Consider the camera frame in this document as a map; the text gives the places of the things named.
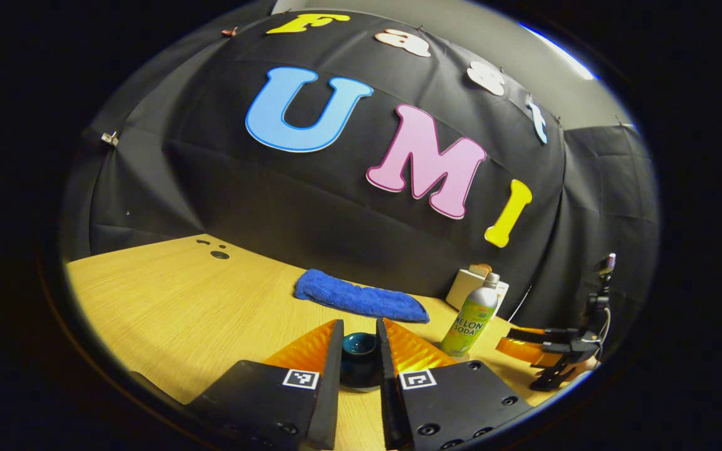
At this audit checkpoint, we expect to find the blue towel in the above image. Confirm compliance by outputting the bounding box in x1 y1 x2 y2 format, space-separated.
294 269 431 324

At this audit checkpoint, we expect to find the white toaster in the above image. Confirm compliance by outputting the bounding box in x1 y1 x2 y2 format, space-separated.
446 268 510 312

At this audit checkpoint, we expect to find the silver green-label water bottle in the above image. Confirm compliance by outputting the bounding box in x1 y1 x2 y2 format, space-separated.
440 273 501 358

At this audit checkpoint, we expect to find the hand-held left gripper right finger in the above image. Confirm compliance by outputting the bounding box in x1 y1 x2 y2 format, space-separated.
377 318 534 450

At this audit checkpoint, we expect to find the round brown coaster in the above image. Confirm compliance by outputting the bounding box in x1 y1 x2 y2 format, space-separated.
435 346 476 364

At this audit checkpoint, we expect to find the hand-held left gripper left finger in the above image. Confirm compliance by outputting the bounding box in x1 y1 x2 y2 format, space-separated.
187 319 344 450

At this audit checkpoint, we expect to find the black backdrop cloth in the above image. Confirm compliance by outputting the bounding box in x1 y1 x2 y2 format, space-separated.
60 9 659 333

